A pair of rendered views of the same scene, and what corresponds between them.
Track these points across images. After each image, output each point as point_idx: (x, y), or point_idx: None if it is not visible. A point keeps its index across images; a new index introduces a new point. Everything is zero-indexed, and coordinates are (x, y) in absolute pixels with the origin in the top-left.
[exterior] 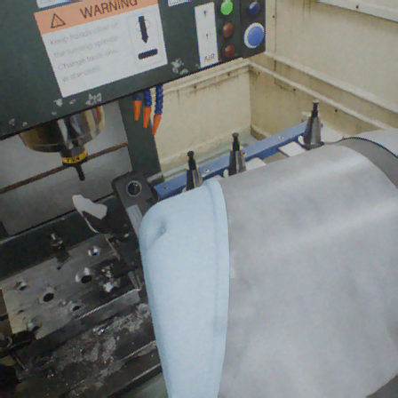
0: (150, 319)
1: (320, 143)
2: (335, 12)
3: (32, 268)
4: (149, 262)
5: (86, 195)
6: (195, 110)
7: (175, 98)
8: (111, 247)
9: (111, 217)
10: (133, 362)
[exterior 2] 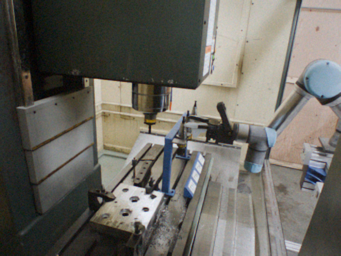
0: (170, 208)
1: None
2: None
3: (100, 208)
4: (331, 65)
5: (76, 178)
6: None
7: None
8: (131, 185)
9: (211, 123)
10: (182, 223)
